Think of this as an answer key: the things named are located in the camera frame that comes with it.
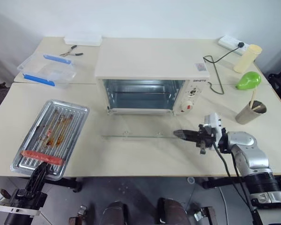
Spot metal clamp on floor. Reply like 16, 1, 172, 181
68, 204, 89, 225
189, 203, 214, 222

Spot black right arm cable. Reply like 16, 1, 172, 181
212, 144, 257, 225

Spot clear container with blue clips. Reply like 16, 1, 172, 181
16, 52, 78, 90

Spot white power strip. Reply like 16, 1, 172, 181
218, 35, 250, 56

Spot silver metal baking tray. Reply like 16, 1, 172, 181
10, 99, 90, 181

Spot red sausage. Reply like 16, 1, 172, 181
21, 150, 65, 165

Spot black table leg caster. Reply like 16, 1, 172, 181
59, 177, 83, 193

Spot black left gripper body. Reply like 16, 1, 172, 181
10, 188, 48, 210

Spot grey metal cup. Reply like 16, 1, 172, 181
235, 100, 268, 125

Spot black office chair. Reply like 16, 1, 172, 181
267, 62, 281, 95

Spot white oven timer knob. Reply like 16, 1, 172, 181
180, 100, 194, 114

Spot black table leg bar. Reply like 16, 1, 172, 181
200, 176, 245, 189

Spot black oven power cable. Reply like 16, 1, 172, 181
203, 45, 240, 95

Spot dark rounded shape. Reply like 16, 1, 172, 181
102, 201, 130, 225
157, 197, 186, 225

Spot cream cylindrical tube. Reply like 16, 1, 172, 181
233, 44, 263, 74

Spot black handled pliers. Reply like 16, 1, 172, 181
59, 45, 84, 58

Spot green plastic pear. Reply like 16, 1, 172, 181
235, 72, 262, 90

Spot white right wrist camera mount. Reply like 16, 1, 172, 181
202, 112, 223, 135

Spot cream white toaster oven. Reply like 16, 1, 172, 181
94, 38, 211, 117

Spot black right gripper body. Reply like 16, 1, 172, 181
196, 124, 218, 156

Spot wooden stick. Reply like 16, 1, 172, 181
249, 85, 259, 111

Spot glass oven door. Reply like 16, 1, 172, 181
100, 112, 180, 142

